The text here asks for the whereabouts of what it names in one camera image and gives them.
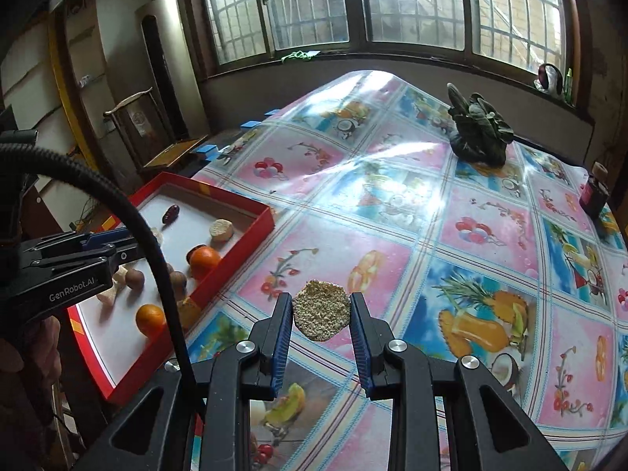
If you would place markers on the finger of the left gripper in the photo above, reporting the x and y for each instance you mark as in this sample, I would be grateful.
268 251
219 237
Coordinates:
125 251
110 237

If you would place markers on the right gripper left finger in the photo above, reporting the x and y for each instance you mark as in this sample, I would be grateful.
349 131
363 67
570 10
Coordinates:
156 430

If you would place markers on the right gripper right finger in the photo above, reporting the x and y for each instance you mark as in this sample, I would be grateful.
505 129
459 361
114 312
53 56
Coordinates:
486 428

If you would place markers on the orange tangerine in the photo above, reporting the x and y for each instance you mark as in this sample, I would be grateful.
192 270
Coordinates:
202 261
150 320

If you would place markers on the dried red jujube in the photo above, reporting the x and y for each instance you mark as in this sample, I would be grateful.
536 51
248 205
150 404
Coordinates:
171 214

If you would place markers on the round puffed grain cake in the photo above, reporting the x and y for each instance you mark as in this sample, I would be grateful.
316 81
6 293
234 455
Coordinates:
321 310

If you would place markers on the beige puffed cake piece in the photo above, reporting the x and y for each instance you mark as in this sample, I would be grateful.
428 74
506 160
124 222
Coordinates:
158 236

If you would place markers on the person's left hand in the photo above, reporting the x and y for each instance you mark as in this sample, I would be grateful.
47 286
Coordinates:
39 348

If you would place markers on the brown longan fruit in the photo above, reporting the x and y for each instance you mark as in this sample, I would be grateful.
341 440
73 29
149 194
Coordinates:
134 279

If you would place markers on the red cardboard tray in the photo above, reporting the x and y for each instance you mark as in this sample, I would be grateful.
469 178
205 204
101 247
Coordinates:
119 358

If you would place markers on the beige puffed cake chunk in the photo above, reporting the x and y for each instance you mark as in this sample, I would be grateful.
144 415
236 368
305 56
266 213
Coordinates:
221 230

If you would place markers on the wooden chair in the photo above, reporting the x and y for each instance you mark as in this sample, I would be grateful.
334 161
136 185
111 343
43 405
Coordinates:
148 136

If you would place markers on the blue box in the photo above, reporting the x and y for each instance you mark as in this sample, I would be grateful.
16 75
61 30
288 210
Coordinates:
206 150

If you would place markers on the colourful plastic tablecloth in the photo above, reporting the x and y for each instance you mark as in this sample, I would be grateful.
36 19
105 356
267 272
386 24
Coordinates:
458 258

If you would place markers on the tall silver air conditioner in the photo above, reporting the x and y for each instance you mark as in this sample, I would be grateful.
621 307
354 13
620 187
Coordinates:
172 70

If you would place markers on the dark bottle with pink label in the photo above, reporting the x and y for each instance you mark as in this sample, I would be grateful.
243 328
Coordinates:
595 192

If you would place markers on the green cloth on sill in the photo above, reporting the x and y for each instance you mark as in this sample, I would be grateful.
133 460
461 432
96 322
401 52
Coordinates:
300 56

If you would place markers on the red white helmet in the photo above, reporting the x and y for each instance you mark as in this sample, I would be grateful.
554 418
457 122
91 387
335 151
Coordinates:
549 80

